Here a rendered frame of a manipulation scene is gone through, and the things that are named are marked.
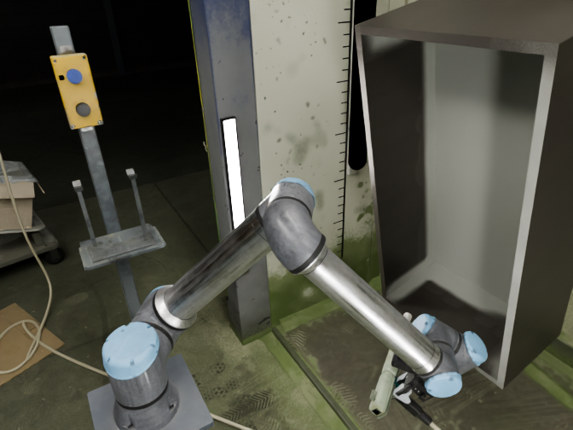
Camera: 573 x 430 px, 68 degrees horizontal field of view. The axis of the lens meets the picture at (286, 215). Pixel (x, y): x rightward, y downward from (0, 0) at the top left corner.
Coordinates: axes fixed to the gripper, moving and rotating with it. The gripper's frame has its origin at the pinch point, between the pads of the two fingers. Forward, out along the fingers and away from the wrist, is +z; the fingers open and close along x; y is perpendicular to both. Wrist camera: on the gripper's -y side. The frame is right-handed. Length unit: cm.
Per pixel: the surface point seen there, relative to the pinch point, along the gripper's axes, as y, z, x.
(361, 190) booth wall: -47, 4, 104
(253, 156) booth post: -96, -3, 51
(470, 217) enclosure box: -9, -38, 66
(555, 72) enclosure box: -39, -100, 0
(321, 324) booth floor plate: -15, 67, 69
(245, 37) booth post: -123, -44, 50
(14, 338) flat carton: -145, 161, -6
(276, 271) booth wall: -55, 49, 59
